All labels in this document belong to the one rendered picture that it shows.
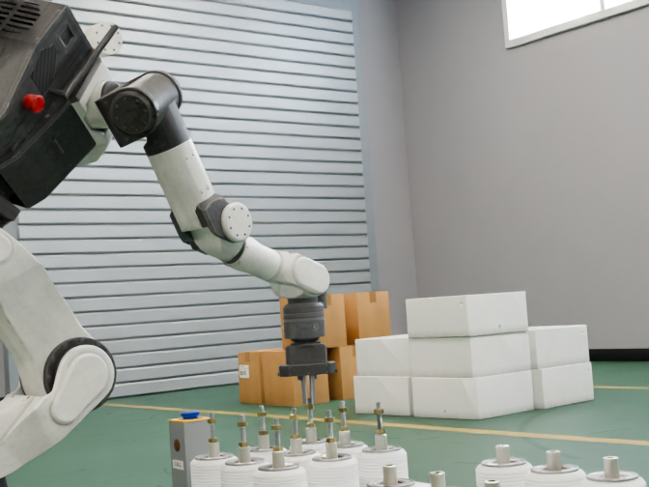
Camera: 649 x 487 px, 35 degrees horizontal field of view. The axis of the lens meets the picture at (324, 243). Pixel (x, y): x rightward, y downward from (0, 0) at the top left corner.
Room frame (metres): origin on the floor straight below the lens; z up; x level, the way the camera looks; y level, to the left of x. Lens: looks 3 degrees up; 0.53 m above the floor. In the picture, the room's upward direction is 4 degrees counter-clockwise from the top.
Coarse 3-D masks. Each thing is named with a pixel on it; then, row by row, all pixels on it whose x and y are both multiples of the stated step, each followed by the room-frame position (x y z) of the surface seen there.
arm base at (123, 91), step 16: (176, 80) 1.96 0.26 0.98; (112, 96) 1.85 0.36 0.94; (128, 96) 1.84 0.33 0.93; (144, 96) 1.84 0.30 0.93; (112, 112) 1.86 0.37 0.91; (128, 112) 1.85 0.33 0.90; (144, 112) 1.84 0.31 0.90; (112, 128) 1.88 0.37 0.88; (128, 128) 1.86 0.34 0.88; (144, 128) 1.86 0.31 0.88; (128, 144) 1.88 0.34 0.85
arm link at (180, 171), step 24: (192, 144) 1.96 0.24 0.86; (168, 168) 1.93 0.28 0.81; (192, 168) 1.95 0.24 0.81; (168, 192) 1.96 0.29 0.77; (192, 192) 1.95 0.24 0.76; (192, 216) 1.97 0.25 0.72; (216, 216) 1.97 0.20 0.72; (240, 216) 2.01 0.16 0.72; (192, 240) 2.03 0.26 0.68; (240, 240) 2.01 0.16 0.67
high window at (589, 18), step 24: (504, 0) 8.05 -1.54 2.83; (528, 0) 7.85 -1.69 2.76; (552, 0) 7.67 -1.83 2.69; (576, 0) 7.50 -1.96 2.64; (600, 0) 7.32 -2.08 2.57; (624, 0) 7.18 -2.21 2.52; (648, 0) 7.04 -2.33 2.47; (504, 24) 8.06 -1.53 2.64; (528, 24) 7.86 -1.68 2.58; (552, 24) 7.68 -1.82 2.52; (576, 24) 7.52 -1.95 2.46
